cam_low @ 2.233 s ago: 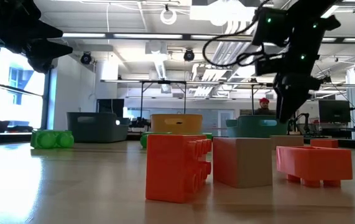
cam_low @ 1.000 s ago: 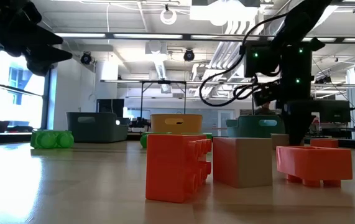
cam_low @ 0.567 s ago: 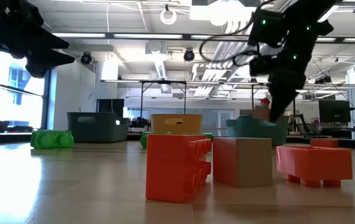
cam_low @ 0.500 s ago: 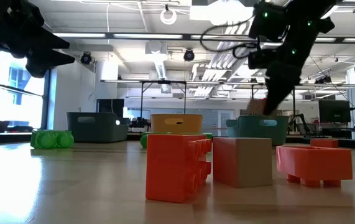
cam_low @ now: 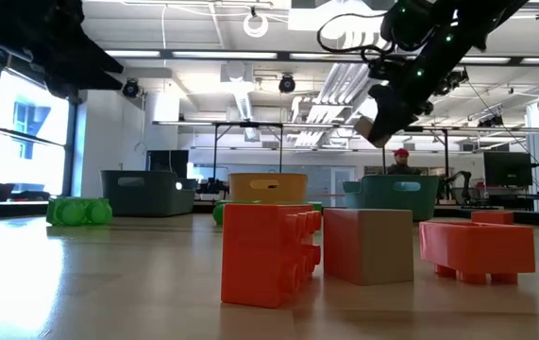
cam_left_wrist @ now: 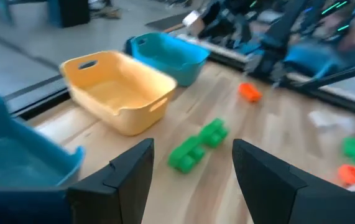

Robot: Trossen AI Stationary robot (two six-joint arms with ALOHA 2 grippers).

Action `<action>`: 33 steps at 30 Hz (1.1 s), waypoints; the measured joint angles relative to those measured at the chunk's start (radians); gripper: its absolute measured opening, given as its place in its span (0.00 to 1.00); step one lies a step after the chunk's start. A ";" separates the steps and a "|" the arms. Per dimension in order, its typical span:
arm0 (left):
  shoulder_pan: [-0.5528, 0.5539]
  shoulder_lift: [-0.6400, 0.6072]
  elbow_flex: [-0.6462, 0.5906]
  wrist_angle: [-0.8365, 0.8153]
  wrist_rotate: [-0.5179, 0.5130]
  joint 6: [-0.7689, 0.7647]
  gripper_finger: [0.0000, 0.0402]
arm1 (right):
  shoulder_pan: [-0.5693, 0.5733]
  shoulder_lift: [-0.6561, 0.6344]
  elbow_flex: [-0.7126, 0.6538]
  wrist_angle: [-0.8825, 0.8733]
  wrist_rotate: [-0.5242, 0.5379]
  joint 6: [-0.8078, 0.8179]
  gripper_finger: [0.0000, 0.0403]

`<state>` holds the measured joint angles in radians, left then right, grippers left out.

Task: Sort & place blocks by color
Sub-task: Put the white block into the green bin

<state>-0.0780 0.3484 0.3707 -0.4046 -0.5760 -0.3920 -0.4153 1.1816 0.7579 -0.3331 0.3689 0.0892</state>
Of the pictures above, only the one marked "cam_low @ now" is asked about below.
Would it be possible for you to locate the black computer monitor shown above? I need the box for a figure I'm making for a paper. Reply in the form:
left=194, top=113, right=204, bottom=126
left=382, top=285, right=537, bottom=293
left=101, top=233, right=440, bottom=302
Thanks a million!
left=483, top=150, right=533, bottom=188
left=145, top=149, right=190, bottom=174

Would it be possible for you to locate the large bright window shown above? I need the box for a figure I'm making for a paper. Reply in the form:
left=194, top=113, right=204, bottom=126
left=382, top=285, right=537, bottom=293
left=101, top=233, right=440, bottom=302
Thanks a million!
left=0, top=70, right=76, bottom=197

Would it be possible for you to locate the pale wooden cube block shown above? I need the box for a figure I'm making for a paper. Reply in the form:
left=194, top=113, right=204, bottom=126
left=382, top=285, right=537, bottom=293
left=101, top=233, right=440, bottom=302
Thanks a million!
left=323, top=208, right=414, bottom=287

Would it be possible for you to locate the black aluminium table frame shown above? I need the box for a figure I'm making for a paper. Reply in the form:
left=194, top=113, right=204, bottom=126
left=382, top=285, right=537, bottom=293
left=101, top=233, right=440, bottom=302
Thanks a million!
left=0, top=200, right=539, bottom=228

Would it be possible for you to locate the person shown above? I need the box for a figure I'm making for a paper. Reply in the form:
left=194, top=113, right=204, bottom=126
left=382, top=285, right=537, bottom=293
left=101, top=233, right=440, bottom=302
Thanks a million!
left=385, top=147, right=422, bottom=177

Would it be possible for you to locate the dark green plastic bin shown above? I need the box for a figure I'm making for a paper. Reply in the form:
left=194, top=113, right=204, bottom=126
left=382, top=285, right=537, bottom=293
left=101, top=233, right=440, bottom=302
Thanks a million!
left=99, top=169, right=197, bottom=218

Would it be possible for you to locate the orange-red plastic building brick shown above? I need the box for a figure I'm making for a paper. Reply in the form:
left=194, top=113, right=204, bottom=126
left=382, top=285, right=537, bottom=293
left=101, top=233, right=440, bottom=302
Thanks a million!
left=220, top=203, right=323, bottom=310
left=470, top=210, right=515, bottom=226
left=418, top=220, right=537, bottom=286

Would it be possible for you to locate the white ceiling duct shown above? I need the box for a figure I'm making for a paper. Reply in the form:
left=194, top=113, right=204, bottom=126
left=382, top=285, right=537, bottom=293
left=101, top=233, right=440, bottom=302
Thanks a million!
left=220, top=60, right=263, bottom=143

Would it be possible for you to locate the teal plastic bin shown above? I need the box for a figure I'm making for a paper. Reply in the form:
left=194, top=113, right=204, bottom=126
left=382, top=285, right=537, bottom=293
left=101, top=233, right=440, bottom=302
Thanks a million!
left=343, top=174, right=441, bottom=223

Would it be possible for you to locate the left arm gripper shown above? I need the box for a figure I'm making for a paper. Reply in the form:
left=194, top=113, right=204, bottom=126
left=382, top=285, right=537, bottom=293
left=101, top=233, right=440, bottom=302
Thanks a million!
left=0, top=0, right=124, bottom=103

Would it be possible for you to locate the white ring ceiling fixture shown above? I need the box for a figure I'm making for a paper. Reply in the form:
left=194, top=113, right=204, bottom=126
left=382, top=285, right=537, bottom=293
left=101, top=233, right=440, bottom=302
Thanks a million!
left=243, top=11, right=270, bottom=39

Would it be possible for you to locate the black metal frame stand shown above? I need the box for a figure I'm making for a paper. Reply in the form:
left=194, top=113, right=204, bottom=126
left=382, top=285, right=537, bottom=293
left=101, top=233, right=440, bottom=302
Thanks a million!
left=380, top=125, right=450, bottom=202
left=211, top=121, right=285, bottom=188

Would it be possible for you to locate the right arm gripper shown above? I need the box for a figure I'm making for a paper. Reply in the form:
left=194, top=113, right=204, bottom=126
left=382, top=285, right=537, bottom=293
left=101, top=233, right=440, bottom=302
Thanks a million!
left=367, top=51, right=454, bottom=147

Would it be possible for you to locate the orange plastic bin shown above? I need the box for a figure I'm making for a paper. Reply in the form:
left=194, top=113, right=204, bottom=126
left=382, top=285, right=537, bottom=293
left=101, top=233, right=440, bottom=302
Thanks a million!
left=227, top=172, right=309, bottom=206

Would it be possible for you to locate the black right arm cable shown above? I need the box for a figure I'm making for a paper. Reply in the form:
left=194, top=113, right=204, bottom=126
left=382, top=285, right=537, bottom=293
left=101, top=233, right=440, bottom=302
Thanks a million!
left=316, top=12, right=394, bottom=55

